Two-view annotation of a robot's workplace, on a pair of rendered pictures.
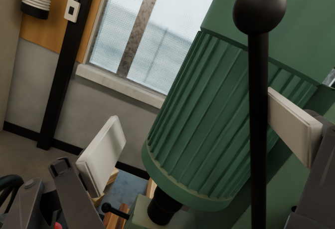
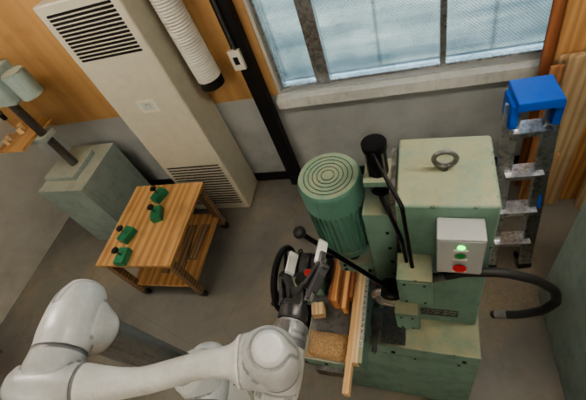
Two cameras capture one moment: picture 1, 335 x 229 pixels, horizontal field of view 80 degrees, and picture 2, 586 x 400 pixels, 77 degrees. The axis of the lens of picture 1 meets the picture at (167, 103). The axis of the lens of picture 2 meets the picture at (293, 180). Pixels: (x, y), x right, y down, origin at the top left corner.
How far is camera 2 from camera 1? 0.97 m
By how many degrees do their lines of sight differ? 40
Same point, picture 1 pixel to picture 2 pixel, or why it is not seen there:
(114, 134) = (292, 257)
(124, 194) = not seen: hidden behind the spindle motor
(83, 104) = (305, 129)
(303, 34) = (325, 213)
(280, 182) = (373, 241)
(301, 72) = (337, 220)
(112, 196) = not seen: hidden behind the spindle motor
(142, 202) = not seen: hidden behind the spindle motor
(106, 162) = (292, 267)
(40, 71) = (250, 121)
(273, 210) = (382, 250)
